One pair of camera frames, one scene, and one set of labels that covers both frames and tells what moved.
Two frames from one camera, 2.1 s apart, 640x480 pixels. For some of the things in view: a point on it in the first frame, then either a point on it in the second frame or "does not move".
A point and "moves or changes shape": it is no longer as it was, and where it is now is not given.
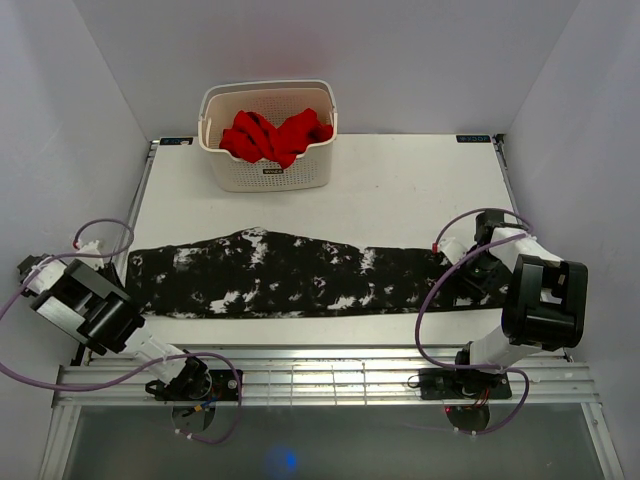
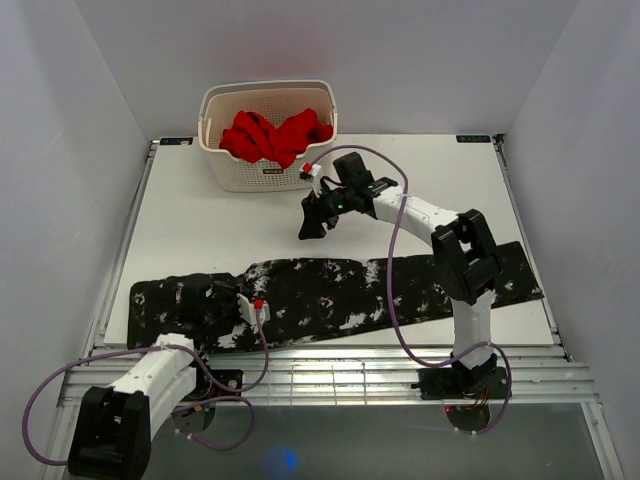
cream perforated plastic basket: (274, 100) does not move
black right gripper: (478, 289) -> (315, 213)
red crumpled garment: (251, 136) does not move
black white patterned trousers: (266, 272) moves or changes shape
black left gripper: (110, 272) -> (232, 290)
